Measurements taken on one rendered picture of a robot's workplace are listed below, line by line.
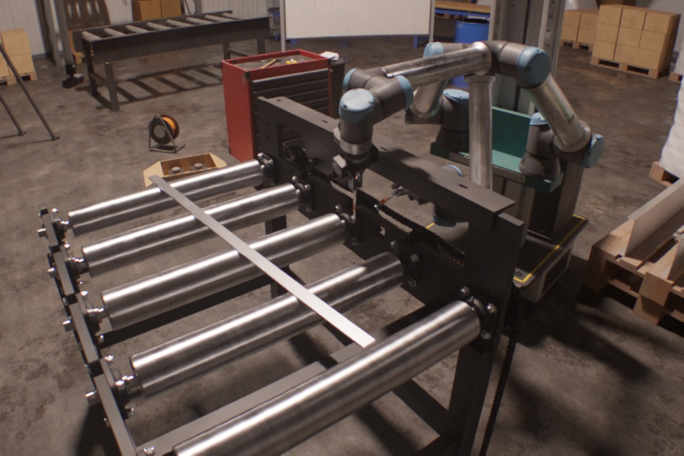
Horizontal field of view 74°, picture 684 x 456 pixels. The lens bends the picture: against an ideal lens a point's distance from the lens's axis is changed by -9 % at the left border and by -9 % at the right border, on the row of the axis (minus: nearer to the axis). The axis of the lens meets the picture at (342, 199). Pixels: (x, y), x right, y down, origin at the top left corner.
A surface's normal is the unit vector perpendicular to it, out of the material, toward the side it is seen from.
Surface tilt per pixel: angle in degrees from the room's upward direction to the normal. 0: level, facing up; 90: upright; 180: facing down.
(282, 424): 42
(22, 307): 0
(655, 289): 90
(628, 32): 90
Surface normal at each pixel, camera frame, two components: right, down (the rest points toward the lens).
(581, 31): -0.80, 0.28
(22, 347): 0.00, -0.89
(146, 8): 0.58, 0.37
